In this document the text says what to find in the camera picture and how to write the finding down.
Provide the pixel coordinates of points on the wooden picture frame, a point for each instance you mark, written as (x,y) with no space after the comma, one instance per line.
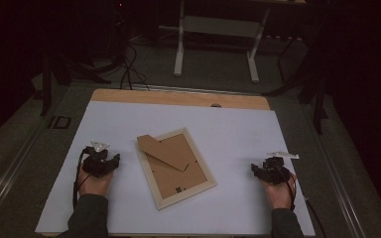
(175,172)

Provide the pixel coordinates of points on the person's left hand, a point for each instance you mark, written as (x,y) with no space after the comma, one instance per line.
(94,186)

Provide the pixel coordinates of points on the black metal stand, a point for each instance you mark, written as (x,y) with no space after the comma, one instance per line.
(319,109)
(47,89)

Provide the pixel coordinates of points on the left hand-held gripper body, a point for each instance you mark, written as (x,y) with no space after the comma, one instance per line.
(96,163)

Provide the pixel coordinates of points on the person's right hand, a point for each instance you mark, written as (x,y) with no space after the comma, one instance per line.
(281,196)

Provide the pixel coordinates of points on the white metal table frame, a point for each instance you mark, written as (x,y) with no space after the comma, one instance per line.
(221,26)

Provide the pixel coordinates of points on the metal floor rail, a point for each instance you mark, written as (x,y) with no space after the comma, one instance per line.
(10,172)
(340,185)

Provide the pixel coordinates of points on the black equipment tower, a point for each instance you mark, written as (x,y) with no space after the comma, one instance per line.
(117,33)

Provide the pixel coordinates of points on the white table mat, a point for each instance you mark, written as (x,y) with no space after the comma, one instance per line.
(244,132)

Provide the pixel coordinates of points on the black floor socket box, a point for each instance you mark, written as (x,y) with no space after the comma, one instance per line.
(59,122)

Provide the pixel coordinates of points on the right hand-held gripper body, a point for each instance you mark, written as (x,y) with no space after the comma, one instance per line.
(274,173)

